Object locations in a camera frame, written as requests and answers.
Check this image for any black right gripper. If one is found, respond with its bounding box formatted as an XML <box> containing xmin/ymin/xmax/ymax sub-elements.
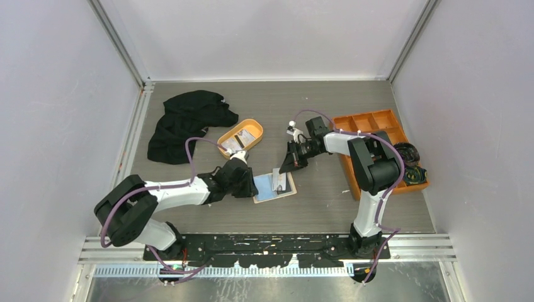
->
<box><xmin>280</xmin><ymin>140</ymin><xmax>321</xmax><ymax>175</ymax></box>

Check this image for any white credit card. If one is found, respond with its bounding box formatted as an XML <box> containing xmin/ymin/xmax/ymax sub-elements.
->
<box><xmin>271</xmin><ymin>168</ymin><xmax>287</xmax><ymax>192</ymax></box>

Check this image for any yellow oval tray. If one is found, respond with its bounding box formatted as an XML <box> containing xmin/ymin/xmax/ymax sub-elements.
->
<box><xmin>217</xmin><ymin>119</ymin><xmax>264</xmax><ymax>159</ymax></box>

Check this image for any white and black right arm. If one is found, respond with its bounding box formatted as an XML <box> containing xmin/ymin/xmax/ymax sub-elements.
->
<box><xmin>279</xmin><ymin>116</ymin><xmax>404</xmax><ymax>259</ymax></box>

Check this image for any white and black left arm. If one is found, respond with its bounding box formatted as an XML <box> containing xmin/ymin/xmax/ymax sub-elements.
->
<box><xmin>94</xmin><ymin>157</ymin><xmax>258</xmax><ymax>260</ymax></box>

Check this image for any credit card in tray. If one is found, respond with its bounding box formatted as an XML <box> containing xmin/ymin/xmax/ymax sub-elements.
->
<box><xmin>220</xmin><ymin>129</ymin><xmax>256</xmax><ymax>151</ymax></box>

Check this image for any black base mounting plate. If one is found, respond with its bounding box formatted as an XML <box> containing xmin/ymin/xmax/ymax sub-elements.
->
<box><xmin>143</xmin><ymin>234</ymin><xmax>390</xmax><ymax>268</ymax></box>

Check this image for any black cloth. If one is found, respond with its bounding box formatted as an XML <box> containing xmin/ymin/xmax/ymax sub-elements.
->
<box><xmin>147</xmin><ymin>90</ymin><xmax>239</xmax><ymax>165</ymax></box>

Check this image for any orange compartment tray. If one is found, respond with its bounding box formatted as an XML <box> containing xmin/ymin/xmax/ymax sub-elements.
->
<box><xmin>329</xmin><ymin>109</ymin><xmax>430</xmax><ymax>201</ymax></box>

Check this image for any green patterned rolled tie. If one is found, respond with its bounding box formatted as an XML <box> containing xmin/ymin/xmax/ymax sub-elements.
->
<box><xmin>403</xmin><ymin>165</ymin><xmax>428</xmax><ymax>186</ymax></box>

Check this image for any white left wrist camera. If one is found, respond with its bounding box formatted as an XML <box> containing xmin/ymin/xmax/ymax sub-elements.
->
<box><xmin>230</xmin><ymin>150</ymin><xmax>249</xmax><ymax>164</ymax></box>

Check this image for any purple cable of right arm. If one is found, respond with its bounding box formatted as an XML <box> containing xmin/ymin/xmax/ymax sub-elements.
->
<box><xmin>293</xmin><ymin>109</ymin><xmax>406</xmax><ymax>284</ymax></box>

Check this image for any aluminium front rail frame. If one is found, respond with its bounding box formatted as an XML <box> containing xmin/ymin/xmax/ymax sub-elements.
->
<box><xmin>78</xmin><ymin>234</ymin><xmax>457</xmax><ymax>277</ymax></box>

